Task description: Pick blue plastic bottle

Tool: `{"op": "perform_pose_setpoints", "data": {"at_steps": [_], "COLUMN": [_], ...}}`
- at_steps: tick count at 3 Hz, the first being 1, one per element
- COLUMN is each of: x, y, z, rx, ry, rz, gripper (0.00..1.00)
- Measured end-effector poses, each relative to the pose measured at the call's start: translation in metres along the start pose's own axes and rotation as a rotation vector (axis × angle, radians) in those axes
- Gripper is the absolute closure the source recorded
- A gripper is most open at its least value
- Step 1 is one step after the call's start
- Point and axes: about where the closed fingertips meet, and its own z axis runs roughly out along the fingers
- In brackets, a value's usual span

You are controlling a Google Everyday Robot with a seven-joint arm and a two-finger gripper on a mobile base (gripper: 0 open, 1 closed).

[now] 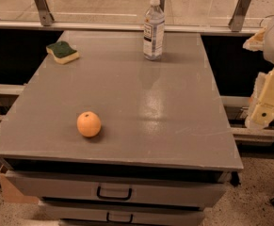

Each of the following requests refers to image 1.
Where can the horizontal aluminium rail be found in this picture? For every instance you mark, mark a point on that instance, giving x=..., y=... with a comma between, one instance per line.
x=217, y=30

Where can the clear plastic water bottle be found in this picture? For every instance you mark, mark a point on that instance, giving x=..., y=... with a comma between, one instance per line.
x=153, y=31

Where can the left metal rail bracket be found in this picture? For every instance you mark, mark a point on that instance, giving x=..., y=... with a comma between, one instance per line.
x=46, y=17

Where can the orange fruit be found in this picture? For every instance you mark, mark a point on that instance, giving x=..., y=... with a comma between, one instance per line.
x=88, y=124

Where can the cardboard box under table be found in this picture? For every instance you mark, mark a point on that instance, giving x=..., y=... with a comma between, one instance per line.
x=11, y=193

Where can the grey drawer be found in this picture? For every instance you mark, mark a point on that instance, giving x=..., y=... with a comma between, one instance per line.
x=84, y=187
x=142, y=215

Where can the green and yellow sponge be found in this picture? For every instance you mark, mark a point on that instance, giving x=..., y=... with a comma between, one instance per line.
x=62, y=52

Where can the lower grey drawer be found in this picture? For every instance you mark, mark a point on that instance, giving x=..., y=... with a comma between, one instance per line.
x=142, y=215

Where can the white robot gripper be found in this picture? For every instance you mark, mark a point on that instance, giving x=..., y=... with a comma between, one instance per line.
x=261, y=110

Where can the black upper drawer handle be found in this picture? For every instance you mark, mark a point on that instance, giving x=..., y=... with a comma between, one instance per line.
x=114, y=194

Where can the black drawer handle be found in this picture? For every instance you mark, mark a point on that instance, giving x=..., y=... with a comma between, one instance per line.
x=114, y=194
x=119, y=217

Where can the right metal rail bracket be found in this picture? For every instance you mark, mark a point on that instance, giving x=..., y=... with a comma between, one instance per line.
x=238, y=18

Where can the black lower drawer handle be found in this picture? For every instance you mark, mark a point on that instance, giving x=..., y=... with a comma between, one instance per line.
x=119, y=217

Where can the upper grey drawer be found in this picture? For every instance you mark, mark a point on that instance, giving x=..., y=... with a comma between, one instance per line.
x=84, y=187

